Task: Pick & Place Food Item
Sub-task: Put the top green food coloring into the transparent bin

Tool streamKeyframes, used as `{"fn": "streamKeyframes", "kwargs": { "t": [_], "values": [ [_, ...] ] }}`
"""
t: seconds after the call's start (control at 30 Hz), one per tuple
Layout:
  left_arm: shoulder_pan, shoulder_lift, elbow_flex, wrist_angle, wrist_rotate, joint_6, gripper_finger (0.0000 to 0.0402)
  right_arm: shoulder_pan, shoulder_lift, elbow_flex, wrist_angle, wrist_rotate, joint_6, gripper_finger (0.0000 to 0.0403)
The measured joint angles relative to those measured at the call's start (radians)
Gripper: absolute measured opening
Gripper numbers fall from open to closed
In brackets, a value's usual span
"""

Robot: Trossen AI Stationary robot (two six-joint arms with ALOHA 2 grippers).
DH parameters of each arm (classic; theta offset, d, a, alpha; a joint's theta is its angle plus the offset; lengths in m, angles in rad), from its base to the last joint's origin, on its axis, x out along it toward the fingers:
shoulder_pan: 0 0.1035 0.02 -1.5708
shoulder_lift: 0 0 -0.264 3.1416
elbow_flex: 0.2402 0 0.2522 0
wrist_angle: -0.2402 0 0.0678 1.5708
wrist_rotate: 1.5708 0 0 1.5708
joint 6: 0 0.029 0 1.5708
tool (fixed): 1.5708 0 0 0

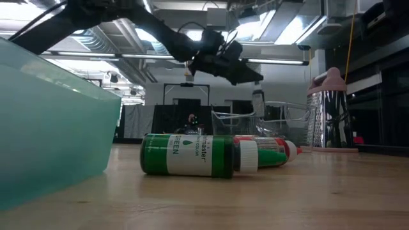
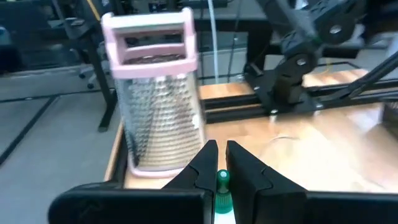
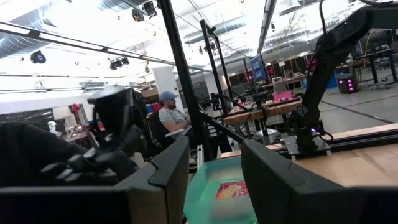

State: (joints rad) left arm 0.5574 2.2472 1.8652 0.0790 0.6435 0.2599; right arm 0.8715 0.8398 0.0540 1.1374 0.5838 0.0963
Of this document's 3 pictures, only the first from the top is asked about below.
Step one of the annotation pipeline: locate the person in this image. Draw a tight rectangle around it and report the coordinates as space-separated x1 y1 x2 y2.
182 112 201 135

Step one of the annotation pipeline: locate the teal plastic bin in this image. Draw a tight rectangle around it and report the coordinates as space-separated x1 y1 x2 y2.
0 37 123 211

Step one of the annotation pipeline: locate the yellow hanging cable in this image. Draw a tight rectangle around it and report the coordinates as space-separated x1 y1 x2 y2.
343 0 358 84

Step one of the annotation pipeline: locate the black curtain screen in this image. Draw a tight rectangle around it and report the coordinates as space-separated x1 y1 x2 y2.
150 98 214 135

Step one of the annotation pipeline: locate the grey curtain screen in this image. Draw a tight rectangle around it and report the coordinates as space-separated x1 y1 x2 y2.
123 103 156 140

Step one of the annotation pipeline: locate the pink-handled metal box grater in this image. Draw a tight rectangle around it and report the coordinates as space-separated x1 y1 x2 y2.
306 66 359 153

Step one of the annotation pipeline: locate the clear plastic container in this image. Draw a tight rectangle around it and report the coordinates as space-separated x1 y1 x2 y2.
210 100 317 150

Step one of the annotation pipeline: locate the long ceiling light bar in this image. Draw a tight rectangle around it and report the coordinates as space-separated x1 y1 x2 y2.
26 49 310 66

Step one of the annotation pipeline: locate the dark green food colour bottle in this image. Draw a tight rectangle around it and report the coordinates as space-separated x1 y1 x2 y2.
139 133 288 179

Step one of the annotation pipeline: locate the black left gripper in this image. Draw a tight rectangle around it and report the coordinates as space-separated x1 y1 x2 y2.
189 29 265 86

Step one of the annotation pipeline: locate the red food colour bottle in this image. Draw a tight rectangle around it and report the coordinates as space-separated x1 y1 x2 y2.
232 135 303 167

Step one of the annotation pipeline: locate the black gantry frame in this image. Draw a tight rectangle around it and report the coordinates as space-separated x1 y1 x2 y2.
162 82 211 106

